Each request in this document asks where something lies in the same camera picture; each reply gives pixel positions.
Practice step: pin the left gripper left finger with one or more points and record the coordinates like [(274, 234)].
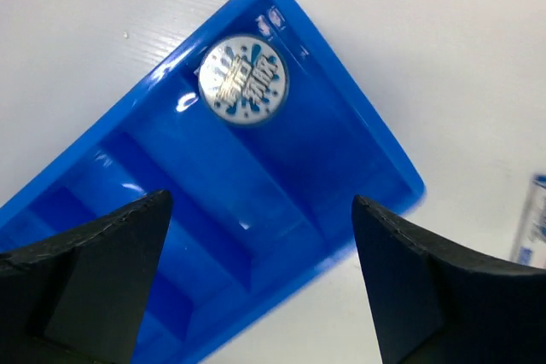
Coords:
[(80, 296)]

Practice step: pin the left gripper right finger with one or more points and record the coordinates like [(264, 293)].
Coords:
[(435, 301)]

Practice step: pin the blue cleaning gel jar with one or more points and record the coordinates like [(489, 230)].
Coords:
[(244, 80)]

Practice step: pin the blue plastic divided tray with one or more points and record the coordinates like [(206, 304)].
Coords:
[(258, 211)]

